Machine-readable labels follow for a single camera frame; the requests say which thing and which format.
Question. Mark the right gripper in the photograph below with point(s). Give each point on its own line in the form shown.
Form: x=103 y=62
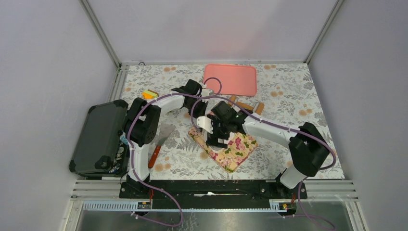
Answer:
x=212 y=139

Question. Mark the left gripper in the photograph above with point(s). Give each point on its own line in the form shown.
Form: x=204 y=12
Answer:
x=201 y=111

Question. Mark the floral cutting board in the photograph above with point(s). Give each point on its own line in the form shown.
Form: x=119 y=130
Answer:
x=239 y=148

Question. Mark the metal scraper red handle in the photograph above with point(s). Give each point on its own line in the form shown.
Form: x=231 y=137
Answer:
x=164 y=133

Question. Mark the pink plastic tray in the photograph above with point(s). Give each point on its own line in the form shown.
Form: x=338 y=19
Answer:
x=230 y=79

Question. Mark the wooden double-ended roller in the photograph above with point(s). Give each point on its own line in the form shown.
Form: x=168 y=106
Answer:
x=257 y=108

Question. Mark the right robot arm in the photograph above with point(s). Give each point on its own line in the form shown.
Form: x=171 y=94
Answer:
x=306 y=145

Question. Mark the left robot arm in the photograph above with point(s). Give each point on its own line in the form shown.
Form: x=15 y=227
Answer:
x=143 y=117

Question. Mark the orange green toy block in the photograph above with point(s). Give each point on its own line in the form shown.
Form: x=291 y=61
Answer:
x=149 y=94

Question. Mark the black case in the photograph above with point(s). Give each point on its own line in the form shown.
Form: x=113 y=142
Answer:
x=99 y=152

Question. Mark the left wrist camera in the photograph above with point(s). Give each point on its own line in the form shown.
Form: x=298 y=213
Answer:
x=206 y=93

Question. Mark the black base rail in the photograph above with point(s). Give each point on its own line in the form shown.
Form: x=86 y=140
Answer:
x=210 y=194

